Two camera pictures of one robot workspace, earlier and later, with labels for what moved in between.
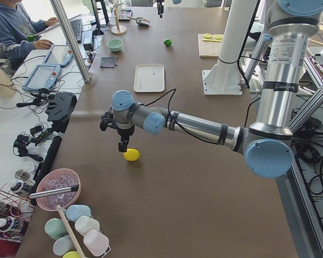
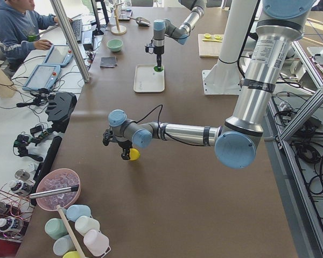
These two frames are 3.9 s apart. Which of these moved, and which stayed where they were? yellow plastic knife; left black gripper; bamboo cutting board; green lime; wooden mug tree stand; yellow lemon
Moved: green lime; left black gripper
Stayed: bamboo cutting board; yellow plastic knife; wooden mug tree stand; yellow lemon
